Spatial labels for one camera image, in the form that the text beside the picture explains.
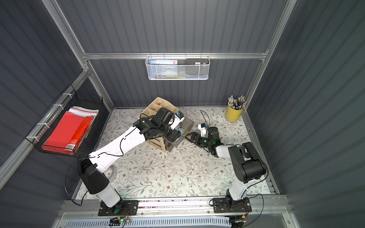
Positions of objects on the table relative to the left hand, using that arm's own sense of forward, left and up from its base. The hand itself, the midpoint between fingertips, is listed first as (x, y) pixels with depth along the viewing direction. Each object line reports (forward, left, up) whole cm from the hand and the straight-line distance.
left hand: (177, 132), depth 77 cm
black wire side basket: (-7, +60, +12) cm, 61 cm away
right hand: (+4, -6, -13) cm, 15 cm away
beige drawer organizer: (+14, +15, +4) cm, 21 cm away
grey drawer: (+10, -5, -7) cm, 14 cm away
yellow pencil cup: (+26, -41, -15) cm, 50 cm away
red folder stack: (-5, +53, +6) cm, 53 cm away
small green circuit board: (-38, +30, -24) cm, 54 cm away
